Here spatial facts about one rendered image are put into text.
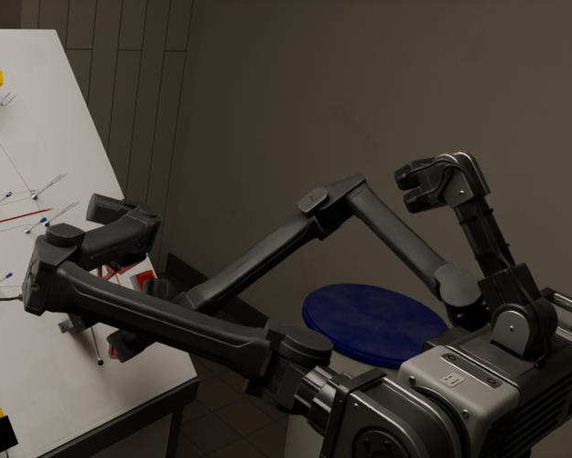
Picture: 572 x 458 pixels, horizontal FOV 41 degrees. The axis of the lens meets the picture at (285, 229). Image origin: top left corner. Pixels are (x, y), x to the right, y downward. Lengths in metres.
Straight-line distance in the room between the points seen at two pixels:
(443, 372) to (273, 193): 2.83
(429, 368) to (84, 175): 1.27
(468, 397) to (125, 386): 1.12
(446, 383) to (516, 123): 2.08
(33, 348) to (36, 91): 0.68
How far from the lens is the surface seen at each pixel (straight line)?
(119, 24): 3.79
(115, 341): 1.69
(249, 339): 1.03
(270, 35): 3.72
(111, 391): 1.89
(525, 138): 2.96
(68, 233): 1.13
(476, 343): 1.09
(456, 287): 1.39
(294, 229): 1.59
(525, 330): 1.07
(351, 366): 2.70
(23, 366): 1.79
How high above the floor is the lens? 2.01
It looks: 22 degrees down
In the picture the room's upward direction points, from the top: 11 degrees clockwise
